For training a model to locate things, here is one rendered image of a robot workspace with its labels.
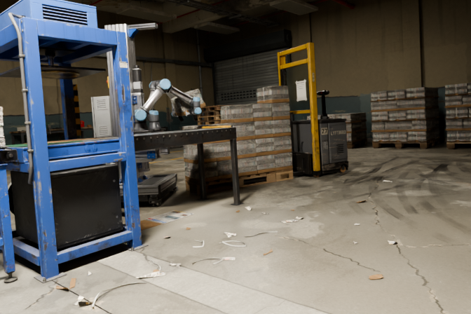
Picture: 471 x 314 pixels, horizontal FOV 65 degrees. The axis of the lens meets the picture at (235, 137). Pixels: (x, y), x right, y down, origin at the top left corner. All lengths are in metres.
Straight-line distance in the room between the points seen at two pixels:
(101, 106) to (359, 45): 8.04
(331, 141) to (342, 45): 6.07
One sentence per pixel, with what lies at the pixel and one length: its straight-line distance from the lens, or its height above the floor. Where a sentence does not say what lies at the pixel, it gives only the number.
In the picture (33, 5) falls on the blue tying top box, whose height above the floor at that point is 1.68.
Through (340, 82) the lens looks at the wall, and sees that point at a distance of 11.16.
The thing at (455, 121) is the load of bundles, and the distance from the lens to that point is 8.53.
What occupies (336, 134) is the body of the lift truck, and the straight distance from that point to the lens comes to 5.53.
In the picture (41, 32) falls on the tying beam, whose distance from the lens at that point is 2.57.
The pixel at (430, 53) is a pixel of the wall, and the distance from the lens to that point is 10.42.
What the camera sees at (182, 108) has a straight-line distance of 4.42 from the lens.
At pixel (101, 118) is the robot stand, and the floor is 0.98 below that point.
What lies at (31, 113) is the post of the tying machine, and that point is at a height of 1.00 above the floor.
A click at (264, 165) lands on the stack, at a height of 0.25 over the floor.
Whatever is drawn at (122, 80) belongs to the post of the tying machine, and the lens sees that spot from 2.76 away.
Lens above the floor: 0.89
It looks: 3 degrees down
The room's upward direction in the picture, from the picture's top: 4 degrees counter-clockwise
